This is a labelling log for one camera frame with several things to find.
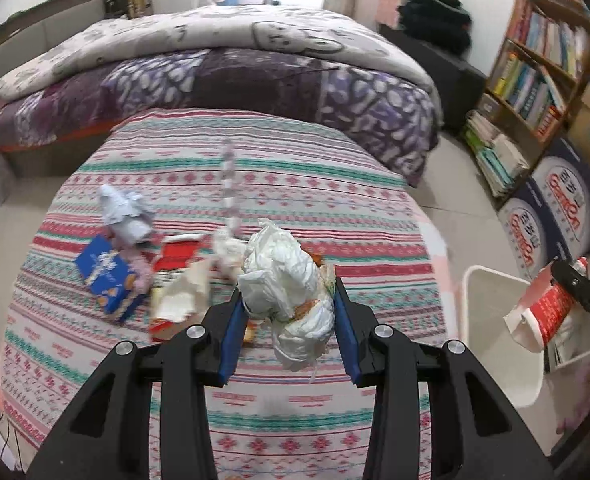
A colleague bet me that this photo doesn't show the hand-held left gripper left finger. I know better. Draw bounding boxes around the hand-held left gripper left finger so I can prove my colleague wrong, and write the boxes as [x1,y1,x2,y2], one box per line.
[27,289,249,480]

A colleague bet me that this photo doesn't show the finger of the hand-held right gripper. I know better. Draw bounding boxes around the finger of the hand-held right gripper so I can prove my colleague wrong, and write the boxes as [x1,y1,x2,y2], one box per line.
[550,258,590,341]

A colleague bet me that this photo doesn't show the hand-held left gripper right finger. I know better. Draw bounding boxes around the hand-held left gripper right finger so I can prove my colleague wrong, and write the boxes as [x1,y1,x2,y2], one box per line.
[334,276,557,480]

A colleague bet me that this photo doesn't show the red white paper packet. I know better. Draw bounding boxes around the red white paper packet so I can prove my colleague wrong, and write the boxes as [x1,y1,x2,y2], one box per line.
[504,257,588,353]

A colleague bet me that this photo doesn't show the beige wrapper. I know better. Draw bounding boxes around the beige wrapper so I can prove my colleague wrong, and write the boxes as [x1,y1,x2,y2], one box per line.
[147,260,213,343]

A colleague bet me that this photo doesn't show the white plastic bag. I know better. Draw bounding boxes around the white plastic bag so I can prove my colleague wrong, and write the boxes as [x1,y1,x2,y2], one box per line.
[236,218,337,372]

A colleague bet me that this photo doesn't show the white tissue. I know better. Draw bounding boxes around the white tissue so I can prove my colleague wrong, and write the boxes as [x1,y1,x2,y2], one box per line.
[211,227,248,281]

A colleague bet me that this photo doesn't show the white plastic bin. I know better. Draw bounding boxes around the white plastic bin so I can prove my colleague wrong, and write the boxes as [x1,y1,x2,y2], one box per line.
[460,264,551,409]

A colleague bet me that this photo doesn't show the wrappers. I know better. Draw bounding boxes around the wrappers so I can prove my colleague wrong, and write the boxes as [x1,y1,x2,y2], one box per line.
[155,234,201,281]

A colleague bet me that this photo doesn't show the pink wrapper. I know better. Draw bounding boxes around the pink wrapper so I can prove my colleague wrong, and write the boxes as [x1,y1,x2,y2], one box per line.
[120,250,156,293]

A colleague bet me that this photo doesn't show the blue snack box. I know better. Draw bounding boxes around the blue snack box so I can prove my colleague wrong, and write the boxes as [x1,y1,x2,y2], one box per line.
[74,234,143,323]

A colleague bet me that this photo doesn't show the light blue paper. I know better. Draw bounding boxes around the light blue paper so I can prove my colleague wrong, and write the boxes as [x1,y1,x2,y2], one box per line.
[97,184,157,247]

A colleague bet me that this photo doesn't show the blue white cardboard box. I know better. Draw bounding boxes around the blue white cardboard box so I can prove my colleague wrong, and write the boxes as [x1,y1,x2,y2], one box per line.
[496,197,558,281]
[530,137,590,261]

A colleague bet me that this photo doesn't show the striped patterned tablecloth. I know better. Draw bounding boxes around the striped patterned tablecloth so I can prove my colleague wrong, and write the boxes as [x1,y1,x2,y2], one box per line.
[0,107,456,480]

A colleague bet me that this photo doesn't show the stack of lying books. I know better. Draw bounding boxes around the stack of lying books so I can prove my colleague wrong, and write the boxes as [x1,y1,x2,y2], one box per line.
[462,110,531,198]

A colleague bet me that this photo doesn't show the rows of shelved books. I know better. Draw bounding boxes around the rows of shelved books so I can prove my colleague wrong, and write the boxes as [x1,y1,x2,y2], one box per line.
[492,0,590,136]

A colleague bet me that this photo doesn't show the wooden bookshelf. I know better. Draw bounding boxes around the wooden bookshelf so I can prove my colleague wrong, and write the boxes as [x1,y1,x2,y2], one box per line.
[482,0,590,141]

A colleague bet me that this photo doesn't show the dark cabinet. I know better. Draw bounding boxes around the dark cabinet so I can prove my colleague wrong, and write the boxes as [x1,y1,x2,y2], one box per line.
[380,25,488,133]

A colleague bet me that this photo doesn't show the purple patterned blanket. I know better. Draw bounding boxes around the purple patterned blanket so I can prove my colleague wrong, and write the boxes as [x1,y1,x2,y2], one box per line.
[0,49,443,188]

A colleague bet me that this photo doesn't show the black clothes pile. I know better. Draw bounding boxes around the black clothes pile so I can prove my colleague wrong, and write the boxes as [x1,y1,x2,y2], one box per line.
[397,0,473,53]

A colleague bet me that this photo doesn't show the grey cartoon print quilt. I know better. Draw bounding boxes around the grey cartoon print quilt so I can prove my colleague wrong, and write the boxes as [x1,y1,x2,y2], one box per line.
[0,4,433,101]

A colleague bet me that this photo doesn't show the grey bed headboard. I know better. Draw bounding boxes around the grey bed headboard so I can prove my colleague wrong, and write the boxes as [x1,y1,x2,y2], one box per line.
[0,0,108,78]

